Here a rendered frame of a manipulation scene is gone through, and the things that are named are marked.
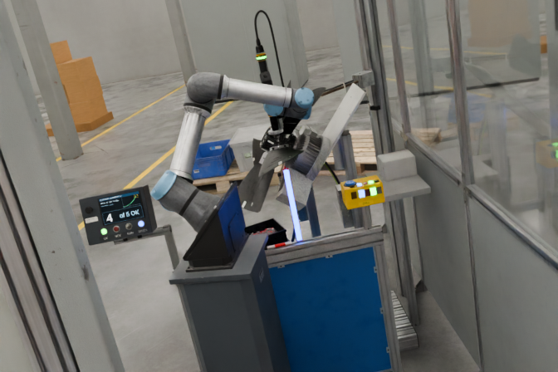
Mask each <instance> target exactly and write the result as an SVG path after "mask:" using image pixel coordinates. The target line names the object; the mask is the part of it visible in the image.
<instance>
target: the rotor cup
mask: <svg viewBox="0 0 558 372"><path fill-rule="evenodd" d="M271 129H272V127H271V126H270V127H269V128H268V129H267V131H266V133H265V134H264V135H263V137H262V141H261V143H260V148H261V149H264V150H266V151H267V152H269V151H270V148H271V147H275V146H278V143H277V138H274V135H270V134H269V133H268V131H269V130H271ZM266 135H267V137H266V138H265V136H266ZM279 135H280V137H279V138H278V139H279V145H284V144H288V145H289V147H292V148H293V145H294V144H295V141H296V136H295V135H294V134H291V135H289V136H288V137H286V135H285V134H279ZM268 140H270V141H271V142H272V143H274V144H271V143H269V142H268Z"/></svg>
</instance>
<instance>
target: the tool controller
mask: <svg viewBox="0 0 558 372"><path fill-rule="evenodd" d="M79 203H80V207H81V214H82V217H83V222H84V225H85V230H86V236H87V240H88V244H89V246H91V245H96V244H100V243H104V242H111V241H115V240H120V239H123V241H124V242H125V241H128V237H135V236H137V237H138V238H142V235H144V234H148V233H152V232H153V231H154V230H156V228H157V223H156V219H155V215H154V208H153V204H152V200H151V196H150V192H149V185H148V184H145V185H141V186H137V187H133V188H125V189H121V190H116V191H112V192H108V193H101V194H97V195H92V196H88V197H85V198H81V199H79ZM114 210H115V217H116V222H117V223H112V224H107V225H105V224H104V220H103V217H102V213H105V212H109V211H114ZM140 220H142V221H144V226H143V227H139V225H138V222H139V221H140ZM127 223H131V224H132V228H131V229H130V230H128V229H126V227H125V225H126V224H127ZM114 226H119V227H120V230H119V231H118V232H114V230H113V227H114ZM102 228H106V229H107V234H106V235H103V234H101V232H100V230H101V229H102Z"/></svg>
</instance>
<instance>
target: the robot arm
mask: <svg viewBox="0 0 558 372"><path fill-rule="evenodd" d="M260 78H261V82H262V83H256V82H250V81H241V80H236V79H231V78H227V77H226V76H225V75H223V74H218V73H212V72H199V73H196V74H194V75H192V76H191V77H190V78H189V80H188V83H187V93H186V96H185V100H184V105H183V110H184V113H185V114H184V120H183V123H182V126H181V130H180V132H179V138H178V141H177V144H176V148H175V151H174V157H173V159H172V163H171V166H170V169H169V170H166V171H165V173H164V174H163V176H162V177H161V178H160V180H159V182H158V183H157V184H156V185H155V186H154V188H153V190H152V191H151V193H150V195H151V196H152V197H153V198H154V199H155V200H158V201H159V203H160V205H161V206H162V207H163V208H164V209H165V210H167V211H170V212H176V213H177V214H179V215H180V216H182V217H183V218H185V220H186V221H187V222H188V223H189V224H190V226H191V227H192V228H193V230H194V231H195V232H197V233H198V232H199V230H200V229H201V227H202V226H203V225H204V223H205V221H206V220H207V219H208V217H209V215H210V214H211V212H212V211H213V210H214V207H215V205H217V204H218V201H219V200H220V199H221V198H220V197H219V196H217V195H213V194H210V193H205V192H203V191H201V190H200V189H198V188H196V187H195V186H193V179H192V177H191V174H192V171H193V165H194V161H195V159H196V155H197V152H198V146H199V143H200V140H201V136H202V133H203V127H204V124H205V120H206V119H207V118H208V117H210V116H211V113H212V110H213V105H214V103H215V100H216V99H219V100H221V99H223V98H230V99H235V100H245V101H251V102H256V103H261V104H263V107H264V110H265V111H266V112H267V113H268V114H269V115H271V116H277V115H282V116H287V117H292V118H297V119H300V120H308V119H309V118H310V115H311V105H312V103H313V101H314V99H315V98H314V94H313V92H312V90H310V89H309V88H306V87H303V88H301V89H299V90H297V89H291V88H286V87H280V86H274V85H273V84H272V79H271V75H270V72H269V71H266V72H263V73H260Z"/></svg>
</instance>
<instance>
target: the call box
mask: <svg viewBox="0 0 558 372"><path fill-rule="evenodd" d="M376 179H378V180H379V182H377V183H375V182H374V180H376ZM371 180H373V183H372V184H369V181H371ZM353 181H355V184H354V186H355V187H354V188H350V186H346V185H345V182H346V181H345V182H341V183H340V187H341V192H342V198H343V202H344V204H345V206H346V207H347V209H352V208H360V207H364V206H369V205H373V204H377V203H384V202H385V199H384V188H383V183H382V182H381V180H380V179H379V177H378V176H377V175H374V176H369V177H365V178H361V179H353ZM363 182H367V183H368V184H365V185H363ZM359 183H362V185H361V186H358V185H357V184H359ZM380 186H381V188H382V193H379V194H377V192H376V195H371V193H370V196H367V197H363V198H360V195H359V191H360V190H364V191H365V189H368V188H369V189H371V188H375V189H376V187H380ZM352 192H356V195H357V198H356V199H351V193H352Z"/></svg>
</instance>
